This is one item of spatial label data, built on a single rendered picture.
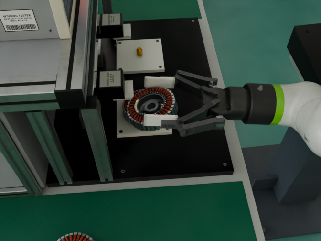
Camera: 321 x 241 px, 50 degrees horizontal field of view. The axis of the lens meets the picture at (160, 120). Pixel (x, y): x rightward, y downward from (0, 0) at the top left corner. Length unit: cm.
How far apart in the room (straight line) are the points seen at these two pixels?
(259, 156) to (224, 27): 108
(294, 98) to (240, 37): 176
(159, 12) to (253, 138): 91
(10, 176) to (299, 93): 67
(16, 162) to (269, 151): 138
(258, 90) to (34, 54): 46
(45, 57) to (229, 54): 182
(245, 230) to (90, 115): 44
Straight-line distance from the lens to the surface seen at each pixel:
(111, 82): 87
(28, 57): 68
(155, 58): 113
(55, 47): 69
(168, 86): 81
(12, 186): 92
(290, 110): 79
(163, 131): 94
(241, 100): 76
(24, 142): 78
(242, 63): 233
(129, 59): 113
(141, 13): 138
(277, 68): 236
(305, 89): 81
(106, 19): 107
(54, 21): 68
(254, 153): 187
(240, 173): 93
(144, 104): 81
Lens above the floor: 154
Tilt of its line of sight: 52 degrees down
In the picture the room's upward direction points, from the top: straight up
